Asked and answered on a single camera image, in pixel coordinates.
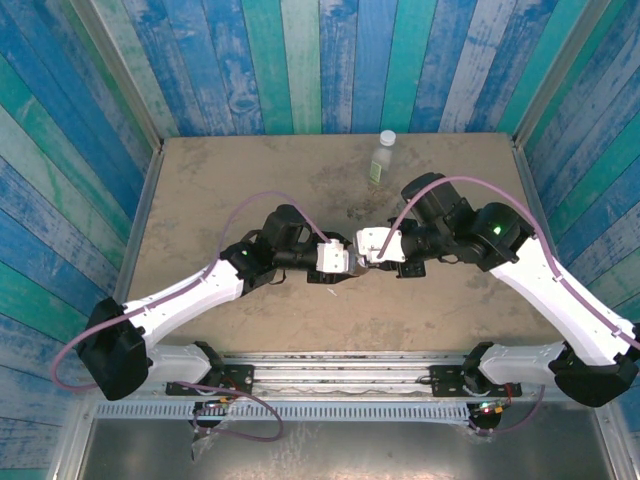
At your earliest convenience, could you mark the clear bottle orange red label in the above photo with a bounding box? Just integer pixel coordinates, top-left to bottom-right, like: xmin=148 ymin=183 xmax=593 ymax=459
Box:
xmin=349 ymin=249 xmax=374 ymax=278

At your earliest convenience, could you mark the clear bottle green label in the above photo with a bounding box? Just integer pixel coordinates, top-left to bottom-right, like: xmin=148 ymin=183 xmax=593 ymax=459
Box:
xmin=368 ymin=143 xmax=395 ymax=187

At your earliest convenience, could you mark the right circuit board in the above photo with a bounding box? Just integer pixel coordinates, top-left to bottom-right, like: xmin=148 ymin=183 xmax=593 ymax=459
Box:
xmin=473 ymin=398 xmax=507 ymax=417

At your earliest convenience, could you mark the steel sheet panel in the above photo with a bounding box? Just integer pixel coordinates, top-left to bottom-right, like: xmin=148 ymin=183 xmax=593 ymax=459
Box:
xmin=74 ymin=417 xmax=617 ymax=472

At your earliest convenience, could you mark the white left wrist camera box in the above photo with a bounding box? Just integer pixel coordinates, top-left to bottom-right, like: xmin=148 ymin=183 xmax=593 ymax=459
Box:
xmin=315 ymin=238 xmax=352 ymax=274

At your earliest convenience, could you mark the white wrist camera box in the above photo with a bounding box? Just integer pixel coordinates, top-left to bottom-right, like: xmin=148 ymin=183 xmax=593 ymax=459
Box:
xmin=353 ymin=226 xmax=408 ymax=265
xmin=315 ymin=238 xmax=352 ymax=274

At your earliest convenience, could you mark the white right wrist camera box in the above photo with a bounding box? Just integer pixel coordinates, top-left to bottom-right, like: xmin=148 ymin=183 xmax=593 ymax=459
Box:
xmin=353 ymin=226 xmax=408 ymax=265

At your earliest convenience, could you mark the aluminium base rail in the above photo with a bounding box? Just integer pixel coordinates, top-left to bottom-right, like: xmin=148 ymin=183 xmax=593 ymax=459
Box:
xmin=79 ymin=351 xmax=607 ymax=402

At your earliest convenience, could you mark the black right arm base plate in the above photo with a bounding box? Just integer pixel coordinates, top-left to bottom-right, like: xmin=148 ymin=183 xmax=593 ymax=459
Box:
xmin=429 ymin=363 xmax=524 ymax=399

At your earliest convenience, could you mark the grey slotted cable duct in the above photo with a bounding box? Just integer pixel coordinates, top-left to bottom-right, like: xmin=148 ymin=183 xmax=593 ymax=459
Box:
xmin=94 ymin=401 xmax=472 ymax=424

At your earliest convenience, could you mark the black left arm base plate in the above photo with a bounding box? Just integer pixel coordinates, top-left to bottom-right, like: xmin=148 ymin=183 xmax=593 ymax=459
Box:
xmin=165 ymin=363 xmax=255 ymax=399

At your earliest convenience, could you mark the aluminium frame post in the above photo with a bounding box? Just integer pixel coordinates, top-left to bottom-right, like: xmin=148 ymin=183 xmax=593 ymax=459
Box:
xmin=68 ymin=0 xmax=165 ymax=152
xmin=513 ymin=0 xmax=615 ymax=147

